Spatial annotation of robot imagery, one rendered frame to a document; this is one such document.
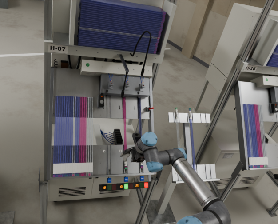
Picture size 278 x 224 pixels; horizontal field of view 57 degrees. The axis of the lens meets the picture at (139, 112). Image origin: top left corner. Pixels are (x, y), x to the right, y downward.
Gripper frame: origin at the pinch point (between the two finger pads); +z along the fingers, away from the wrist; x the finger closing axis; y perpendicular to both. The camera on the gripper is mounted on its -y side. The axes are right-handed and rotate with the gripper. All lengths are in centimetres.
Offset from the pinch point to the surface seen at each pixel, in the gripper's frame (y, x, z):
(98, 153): -5.9, -17.7, 13.4
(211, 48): -296, 268, 209
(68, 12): -86, -39, -25
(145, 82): -50, 14, -5
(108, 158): -2.2, -11.6, 14.4
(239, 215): 38, 129, 82
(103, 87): -45.3, -15.6, -3.3
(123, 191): 8, 15, 83
